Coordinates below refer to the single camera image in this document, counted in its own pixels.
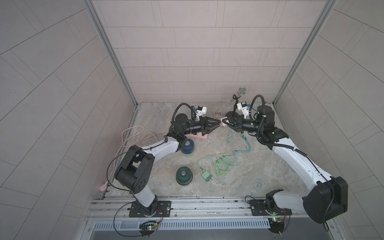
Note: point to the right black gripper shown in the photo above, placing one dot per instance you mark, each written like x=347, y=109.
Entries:
x=240, y=125

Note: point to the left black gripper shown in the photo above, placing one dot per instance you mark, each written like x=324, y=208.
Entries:
x=200, y=126

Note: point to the pink power strip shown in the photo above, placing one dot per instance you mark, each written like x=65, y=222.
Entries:
x=197, y=136

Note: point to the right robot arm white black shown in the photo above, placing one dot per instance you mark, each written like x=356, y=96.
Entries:
x=328, y=196

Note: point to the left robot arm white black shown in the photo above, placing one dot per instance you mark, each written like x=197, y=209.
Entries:
x=135, y=168

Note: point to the black microphone stand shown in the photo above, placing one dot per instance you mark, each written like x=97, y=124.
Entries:
x=234, y=111

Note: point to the small playing card box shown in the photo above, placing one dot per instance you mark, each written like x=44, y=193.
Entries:
x=218, y=115

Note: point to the silver microphone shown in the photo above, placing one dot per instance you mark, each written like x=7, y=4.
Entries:
x=238, y=94

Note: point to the green USB charger adapter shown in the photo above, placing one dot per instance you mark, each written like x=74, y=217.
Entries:
x=206, y=176

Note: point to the right controller board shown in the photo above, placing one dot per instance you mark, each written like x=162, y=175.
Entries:
x=277, y=225

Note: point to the left controller board green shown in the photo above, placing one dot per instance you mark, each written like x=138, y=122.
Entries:
x=149, y=226

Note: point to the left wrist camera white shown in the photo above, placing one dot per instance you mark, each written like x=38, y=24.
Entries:
x=200, y=111

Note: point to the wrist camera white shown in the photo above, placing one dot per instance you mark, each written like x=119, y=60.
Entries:
x=200, y=111
x=244, y=108

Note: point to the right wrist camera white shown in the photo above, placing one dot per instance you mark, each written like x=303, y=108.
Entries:
x=244, y=108

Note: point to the blue cordless meat grinder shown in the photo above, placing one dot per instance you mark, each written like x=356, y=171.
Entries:
x=188, y=147

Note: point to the green cordless meat grinder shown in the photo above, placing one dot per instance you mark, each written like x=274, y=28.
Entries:
x=184, y=176

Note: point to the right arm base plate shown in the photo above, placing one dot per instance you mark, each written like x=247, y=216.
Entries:
x=260, y=208

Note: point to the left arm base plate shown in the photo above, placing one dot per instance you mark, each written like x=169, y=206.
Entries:
x=156, y=209

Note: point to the aluminium rail frame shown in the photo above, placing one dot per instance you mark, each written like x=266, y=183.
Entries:
x=179, y=208

